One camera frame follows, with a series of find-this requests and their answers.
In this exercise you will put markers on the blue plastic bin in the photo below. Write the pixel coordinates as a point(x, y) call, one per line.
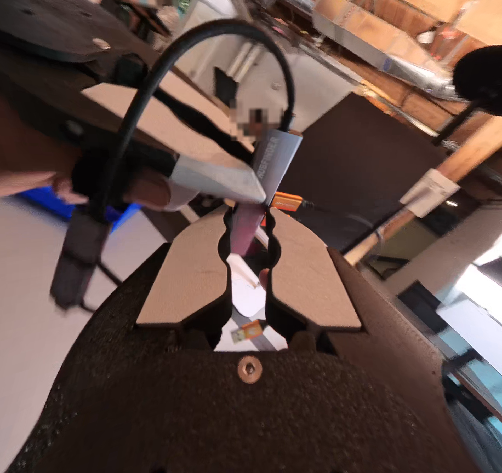
point(39, 202)

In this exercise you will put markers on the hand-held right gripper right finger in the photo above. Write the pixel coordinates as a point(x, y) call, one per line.
point(310, 285)

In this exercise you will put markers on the person's left hand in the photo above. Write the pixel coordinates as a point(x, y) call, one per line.
point(23, 167)

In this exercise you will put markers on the black round fixture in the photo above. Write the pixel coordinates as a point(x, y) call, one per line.
point(478, 73)

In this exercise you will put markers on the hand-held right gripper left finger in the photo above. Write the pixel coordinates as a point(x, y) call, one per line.
point(188, 277)

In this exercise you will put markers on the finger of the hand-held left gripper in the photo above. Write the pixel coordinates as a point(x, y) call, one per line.
point(192, 96)
point(176, 139)

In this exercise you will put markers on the black board wooden rim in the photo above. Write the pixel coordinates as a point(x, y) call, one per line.
point(353, 159)

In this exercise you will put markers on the silver air duct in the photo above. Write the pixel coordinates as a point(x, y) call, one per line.
point(372, 45)

